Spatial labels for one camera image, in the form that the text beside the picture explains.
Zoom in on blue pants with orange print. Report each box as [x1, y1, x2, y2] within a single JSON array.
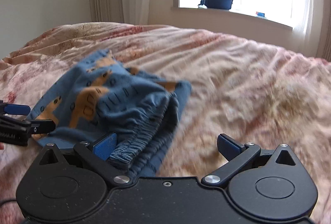
[[26, 49, 193, 176]]

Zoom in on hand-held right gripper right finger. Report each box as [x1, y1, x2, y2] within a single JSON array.
[[202, 133, 297, 186]]

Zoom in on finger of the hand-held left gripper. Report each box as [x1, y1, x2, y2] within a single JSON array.
[[0, 101, 31, 116], [26, 119, 56, 134]]

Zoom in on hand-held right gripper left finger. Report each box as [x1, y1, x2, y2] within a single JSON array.
[[39, 133, 131, 185]]

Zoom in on pink patterned blanket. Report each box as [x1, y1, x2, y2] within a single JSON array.
[[0, 22, 331, 224]]

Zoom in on sheer white curtain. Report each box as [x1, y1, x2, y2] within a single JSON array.
[[292, 0, 331, 62]]

